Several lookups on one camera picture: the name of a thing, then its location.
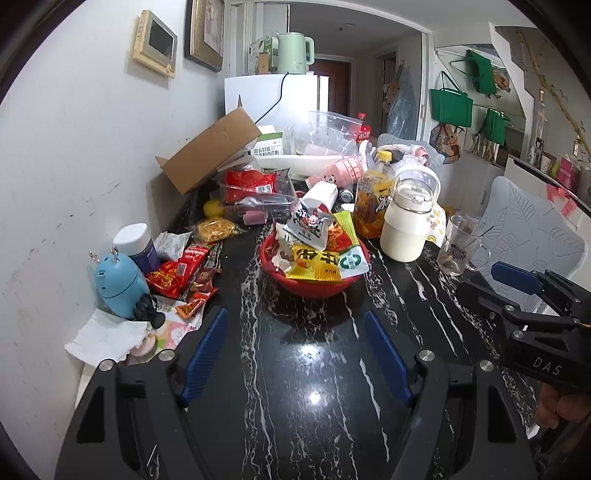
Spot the red plastic basket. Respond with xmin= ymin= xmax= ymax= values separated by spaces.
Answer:
xmin=259 ymin=226 xmax=371 ymax=297

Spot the pink paper cup stack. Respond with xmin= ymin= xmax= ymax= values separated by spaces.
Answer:
xmin=305 ymin=154 xmax=365 ymax=188

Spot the yellow fried snack packet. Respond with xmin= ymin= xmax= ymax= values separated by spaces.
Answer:
xmin=191 ymin=218 xmax=247 ymax=244

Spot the black power cable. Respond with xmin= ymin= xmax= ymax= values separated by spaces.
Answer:
xmin=256 ymin=74 xmax=288 ymax=127

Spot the clear plastic container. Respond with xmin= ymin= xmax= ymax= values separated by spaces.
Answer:
xmin=218 ymin=171 xmax=300 ymax=220

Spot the framed picture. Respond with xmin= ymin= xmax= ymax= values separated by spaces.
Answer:
xmin=184 ymin=0 xmax=226 ymax=73

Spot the beige wall intercom panel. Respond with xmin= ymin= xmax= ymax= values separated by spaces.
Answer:
xmin=133 ymin=9 xmax=178 ymax=79

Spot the long red snack packet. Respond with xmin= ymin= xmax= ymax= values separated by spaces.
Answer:
xmin=175 ymin=244 xmax=213 ymax=278

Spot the glass mug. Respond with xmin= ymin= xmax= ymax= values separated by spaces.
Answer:
xmin=436 ymin=215 xmax=491 ymax=277

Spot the metal spoon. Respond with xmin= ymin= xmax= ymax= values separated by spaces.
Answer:
xmin=464 ymin=225 xmax=495 ymax=252

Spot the cream jug with handle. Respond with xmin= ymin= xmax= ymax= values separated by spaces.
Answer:
xmin=380 ymin=165 xmax=441 ymax=263

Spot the red yellow snack packet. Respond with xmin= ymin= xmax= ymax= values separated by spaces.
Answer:
xmin=145 ymin=261 xmax=195 ymax=301

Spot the white cartoon snack packet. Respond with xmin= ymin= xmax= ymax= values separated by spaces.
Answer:
xmin=281 ymin=198 xmax=340 ymax=252

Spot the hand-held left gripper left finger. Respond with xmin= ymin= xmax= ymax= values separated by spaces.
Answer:
xmin=54 ymin=306 xmax=229 ymax=480

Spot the patterned shopping bag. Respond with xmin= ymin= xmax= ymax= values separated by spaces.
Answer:
xmin=429 ymin=124 xmax=462 ymax=164

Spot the yellow cap tea bottle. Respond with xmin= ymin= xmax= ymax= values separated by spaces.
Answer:
xmin=353 ymin=148 xmax=398 ymax=239

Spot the yellow black snack packet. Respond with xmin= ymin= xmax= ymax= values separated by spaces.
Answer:
xmin=285 ymin=244 xmax=345 ymax=282

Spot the white toilet paper roll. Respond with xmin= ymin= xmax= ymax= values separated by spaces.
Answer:
xmin=301 ymin=181 xmax=339 ymax=210

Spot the white plastic bag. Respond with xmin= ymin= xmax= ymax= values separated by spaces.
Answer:
xmin=376 ymin=134 xmax=446 ymax=167

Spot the small green white carton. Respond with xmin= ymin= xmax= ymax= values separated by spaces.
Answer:
xmin=249 ymin=34 xmax=280 ymax=77

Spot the white foam tray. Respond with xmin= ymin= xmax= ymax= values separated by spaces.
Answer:
xmin=231 ymin=154 xmax=352 ymax=178

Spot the bamboo stalk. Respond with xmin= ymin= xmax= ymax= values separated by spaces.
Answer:
xmin=519 ymin=32 xmax=591 ymax=158

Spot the blue round device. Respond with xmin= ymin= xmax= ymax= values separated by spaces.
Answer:
xmin=90 ymin=247 xmax=151 ymax=319

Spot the open cardboard box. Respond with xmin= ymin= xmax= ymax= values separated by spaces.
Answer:
xmin=154 ymin=107 xmax=263 ymax=196

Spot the red bag with barcode label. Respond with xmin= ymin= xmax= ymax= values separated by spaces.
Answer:
xmin=224 ymin=169 xmax=278 ymax=204

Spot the dark brown snack packet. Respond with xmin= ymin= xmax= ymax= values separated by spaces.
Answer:
xmin=189 ymin=268 xmax=220 ymax=296

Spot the grey leaf pattern chair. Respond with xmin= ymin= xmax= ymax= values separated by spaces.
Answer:
xmin=471 ymin=175 xmax=586 ymax=315

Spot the white tissue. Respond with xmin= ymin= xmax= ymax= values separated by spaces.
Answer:
xmin=65 ymin=309 xmax=153 ymax=367

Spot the green electric kettle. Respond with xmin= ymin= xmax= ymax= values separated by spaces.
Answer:
xmin=276 ymin=31 xmax=315 ymax=75

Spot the green white medicine box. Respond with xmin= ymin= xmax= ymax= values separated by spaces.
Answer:
xmin=249 ymin=126 xmax=284 ymax=158

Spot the pink sticker sheet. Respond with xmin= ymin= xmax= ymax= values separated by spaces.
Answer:
xmin=152 ymin=300 xmax=204 ymax=352

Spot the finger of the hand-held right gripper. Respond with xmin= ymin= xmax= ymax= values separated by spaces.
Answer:
xmin=490 ymin=261 xmax=591 ymax=325
xmin=455 ymin=281 xmax=579 ymax=343

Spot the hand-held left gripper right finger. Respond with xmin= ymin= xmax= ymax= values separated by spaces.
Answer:
xmin=363 ymin=309 xmax=539 ymax=480

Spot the person's right hand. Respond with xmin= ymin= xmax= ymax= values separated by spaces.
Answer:
xmin=536 ymin=383 xmax=575 ymax=430

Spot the pink gift box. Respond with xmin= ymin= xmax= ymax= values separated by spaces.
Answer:
xmin=556 ymin=159 xmax=580 ymax=190

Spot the orange red snack packet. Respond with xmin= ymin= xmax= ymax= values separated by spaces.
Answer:
xmin=325 ymin=226 xmax=354 ymax=252

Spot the green tote bag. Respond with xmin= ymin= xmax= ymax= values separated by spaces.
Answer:
xmin=482 ymin=108 xmax=512 ymax=144
xmin=464 ymin=48 xmax=497 ymax=97
xmin=430 ymin=71 xmax=474 ymax=127

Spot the white refrigerator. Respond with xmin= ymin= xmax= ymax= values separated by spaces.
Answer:
xmin=224 ymin=73 xmax=329 ymax=134

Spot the small orange snack packet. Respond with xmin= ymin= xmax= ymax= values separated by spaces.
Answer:
xmin=174 ymin=298 xmax=206 ymax=320

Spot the crumpled white wrapper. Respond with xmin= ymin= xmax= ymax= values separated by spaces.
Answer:
xmin=154 ymin=231 xmax=192 ymax=261

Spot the blue plastic bag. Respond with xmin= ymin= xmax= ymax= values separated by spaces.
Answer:
xmin=385 ymin=65 xmax=414 ymax=139

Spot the person's right forearm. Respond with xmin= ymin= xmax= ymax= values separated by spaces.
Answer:
xmin=526 ymin=415 xmax=591 ymax=480

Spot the white red packet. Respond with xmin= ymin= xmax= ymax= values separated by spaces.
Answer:
xmin=270 ymin=231 xmax=296 ymax=273

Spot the yellow smiley cloth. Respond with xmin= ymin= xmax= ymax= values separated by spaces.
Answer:
xmin=427 ymin=205 xmax=448 ymax=245

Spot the white lid blue jar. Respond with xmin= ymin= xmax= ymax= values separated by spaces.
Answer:
xmin=113 ymin=223 xmax=161 ymax=273

